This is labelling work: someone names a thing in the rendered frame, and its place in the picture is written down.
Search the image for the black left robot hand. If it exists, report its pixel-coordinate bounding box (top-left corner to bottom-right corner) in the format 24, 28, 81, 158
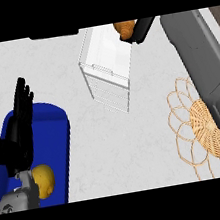
0, 74, 48, 180

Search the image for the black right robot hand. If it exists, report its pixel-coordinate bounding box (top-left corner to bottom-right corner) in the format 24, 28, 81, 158
124, 16, 160, 46

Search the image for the brown croissant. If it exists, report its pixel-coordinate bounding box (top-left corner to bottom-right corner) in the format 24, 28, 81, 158
113, 20, 140, 43

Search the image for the woven wicker placemat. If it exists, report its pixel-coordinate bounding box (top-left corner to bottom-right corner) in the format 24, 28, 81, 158
160, 69, 220, 186

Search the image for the blue oval tray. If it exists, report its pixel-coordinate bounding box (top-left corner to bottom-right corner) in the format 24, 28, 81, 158
0, 97, 84, 216

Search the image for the yellow lemon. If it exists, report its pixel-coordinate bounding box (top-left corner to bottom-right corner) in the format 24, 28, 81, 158
30, 162, 59, 201

